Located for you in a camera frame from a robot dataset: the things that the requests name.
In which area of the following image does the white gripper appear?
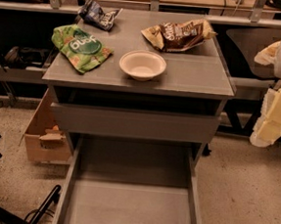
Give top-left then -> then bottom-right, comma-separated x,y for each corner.
249,41 -> 281,148

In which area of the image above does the brown chip bag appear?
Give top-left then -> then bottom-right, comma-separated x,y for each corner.
141,19 -> 216,53

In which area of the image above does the grey drawer cabinet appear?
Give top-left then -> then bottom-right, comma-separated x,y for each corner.
37,1 -> 243,149

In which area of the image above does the closed grey top drawer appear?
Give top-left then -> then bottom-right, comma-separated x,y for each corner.
51,103 -> 219,143

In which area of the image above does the open grey middle drawer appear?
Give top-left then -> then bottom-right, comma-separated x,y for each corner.
52,136 -> 202,224

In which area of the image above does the green chip bag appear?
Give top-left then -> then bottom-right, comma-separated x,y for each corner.
52,23 -> 114,73

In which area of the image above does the blue chip bag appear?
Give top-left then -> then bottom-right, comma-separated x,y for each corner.
78,0 -> 122,31

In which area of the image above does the white paper bowl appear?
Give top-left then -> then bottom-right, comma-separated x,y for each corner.
119,50 -> 166,81

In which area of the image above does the cardboard box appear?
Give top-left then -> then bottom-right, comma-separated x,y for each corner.
24,91 -> 72,164

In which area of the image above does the grey metal shelf rail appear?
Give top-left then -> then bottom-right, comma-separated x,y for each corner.
0,0 -> 281,34

